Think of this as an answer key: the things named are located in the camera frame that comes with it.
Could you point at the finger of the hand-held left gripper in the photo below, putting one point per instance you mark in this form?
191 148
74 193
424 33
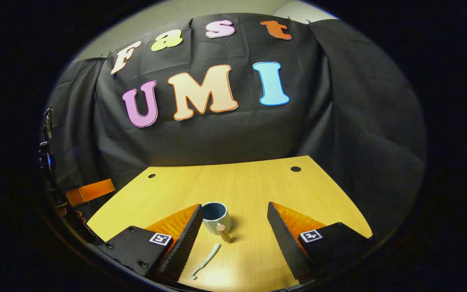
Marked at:
91 191

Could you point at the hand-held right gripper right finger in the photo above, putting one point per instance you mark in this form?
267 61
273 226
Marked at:
286 243

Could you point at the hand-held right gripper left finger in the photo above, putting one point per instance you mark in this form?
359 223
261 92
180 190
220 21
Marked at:
185 243

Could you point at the yellow wooden desktop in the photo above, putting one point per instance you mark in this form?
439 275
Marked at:
245 186

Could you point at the black backdrop cloth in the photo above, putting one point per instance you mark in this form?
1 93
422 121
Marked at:
233 134

